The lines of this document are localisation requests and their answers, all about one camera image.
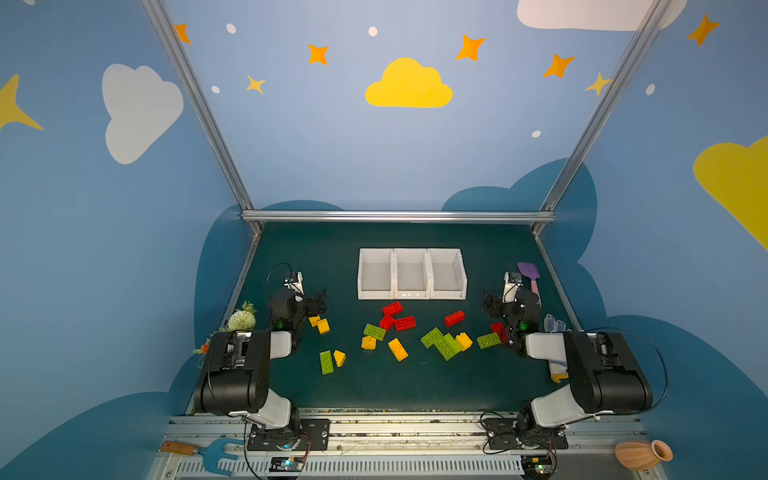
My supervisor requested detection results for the red lego brick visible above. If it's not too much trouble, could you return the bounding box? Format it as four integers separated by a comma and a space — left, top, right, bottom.
379, 315, 396, 331
491, 322, 508, 343
444, 310, 466, 328
394, 316, 417, 332
382, 301, 404, 317

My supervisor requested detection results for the yellow sloped lego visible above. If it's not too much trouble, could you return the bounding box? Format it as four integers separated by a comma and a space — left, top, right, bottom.
333, 350, 346, 368

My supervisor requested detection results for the orange-yellow small lego cube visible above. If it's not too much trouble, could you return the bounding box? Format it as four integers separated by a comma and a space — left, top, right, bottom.
361, 336, 377, 351

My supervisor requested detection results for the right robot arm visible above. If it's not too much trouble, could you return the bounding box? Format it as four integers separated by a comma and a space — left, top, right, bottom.
482, 288, 655, 448

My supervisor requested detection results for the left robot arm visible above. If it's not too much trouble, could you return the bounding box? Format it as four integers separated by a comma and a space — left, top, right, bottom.
193, 287, 327, 451

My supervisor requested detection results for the green lego brick right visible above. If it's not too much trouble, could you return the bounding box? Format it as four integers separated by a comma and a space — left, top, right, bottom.
477, 332, 502, 349

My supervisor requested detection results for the potted flower plant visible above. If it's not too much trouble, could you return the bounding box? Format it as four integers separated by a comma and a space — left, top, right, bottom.
193, 301, 257, 355

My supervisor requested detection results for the purple pink toy spatula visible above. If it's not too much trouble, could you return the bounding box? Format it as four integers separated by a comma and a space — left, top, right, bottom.
517, 262, 540, 295

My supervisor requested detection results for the green lego brick left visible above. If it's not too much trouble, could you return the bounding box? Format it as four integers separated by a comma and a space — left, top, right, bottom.
319, 351, 334, 375

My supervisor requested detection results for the yellow lego brick right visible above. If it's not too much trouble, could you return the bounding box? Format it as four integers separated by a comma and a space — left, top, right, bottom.
455, 332, 473, 351

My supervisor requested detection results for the blue white patterned glove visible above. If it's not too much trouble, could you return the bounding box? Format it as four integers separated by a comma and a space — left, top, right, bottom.
542, 313, 570, 384

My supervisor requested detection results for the green large lego brick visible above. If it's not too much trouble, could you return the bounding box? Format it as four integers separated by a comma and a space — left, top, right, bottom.
434, 334, 462, 361

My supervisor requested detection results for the green lego brick centre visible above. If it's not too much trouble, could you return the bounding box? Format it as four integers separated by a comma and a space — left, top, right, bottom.
363, 324, 387, 341

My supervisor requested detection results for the right white bin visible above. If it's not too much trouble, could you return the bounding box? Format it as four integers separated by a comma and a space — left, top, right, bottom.
428, 248, 468, 301

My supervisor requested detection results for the white bin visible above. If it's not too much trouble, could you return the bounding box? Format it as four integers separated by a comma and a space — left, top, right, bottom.
428, 248, 468, 301
357, 248, 395, 300
394, 248, 429, 300

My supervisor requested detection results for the left white bin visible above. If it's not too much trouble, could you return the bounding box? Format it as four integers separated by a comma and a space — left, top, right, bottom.
357, 248, 395, 300

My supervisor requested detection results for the green lego brick angled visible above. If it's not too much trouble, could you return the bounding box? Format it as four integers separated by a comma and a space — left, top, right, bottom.
420, 327, 443, 348

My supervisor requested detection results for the yellow long lego brick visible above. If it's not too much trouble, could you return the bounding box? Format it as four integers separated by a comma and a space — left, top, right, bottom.
388, 338, 408, 362

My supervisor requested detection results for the middle white bin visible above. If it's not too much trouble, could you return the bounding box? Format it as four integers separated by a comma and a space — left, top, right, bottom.
394, 248, 429, 300

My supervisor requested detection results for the terracotta clay vase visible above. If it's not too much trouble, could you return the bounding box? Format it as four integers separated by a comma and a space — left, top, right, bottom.
614, 440, 674, 471

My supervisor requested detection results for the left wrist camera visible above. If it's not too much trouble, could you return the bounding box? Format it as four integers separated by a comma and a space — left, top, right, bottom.
284, 271, 304, 296

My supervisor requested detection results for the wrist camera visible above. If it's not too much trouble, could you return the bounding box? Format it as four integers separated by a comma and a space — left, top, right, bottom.
502, 271, 523, 303
284, 271, 304, 296

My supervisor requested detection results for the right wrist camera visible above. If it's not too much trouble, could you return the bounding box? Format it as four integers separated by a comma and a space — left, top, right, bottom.
502, 271, 523, 303

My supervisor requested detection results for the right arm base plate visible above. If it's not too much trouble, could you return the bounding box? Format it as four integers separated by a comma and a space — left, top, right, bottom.
480, 416, 569, 452

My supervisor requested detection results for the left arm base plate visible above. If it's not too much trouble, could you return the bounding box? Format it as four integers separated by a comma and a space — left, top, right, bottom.
245, 418, 331, 452

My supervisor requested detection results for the aluminium rail frame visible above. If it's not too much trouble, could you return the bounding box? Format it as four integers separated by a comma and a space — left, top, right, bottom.
148, 409, 667, 479

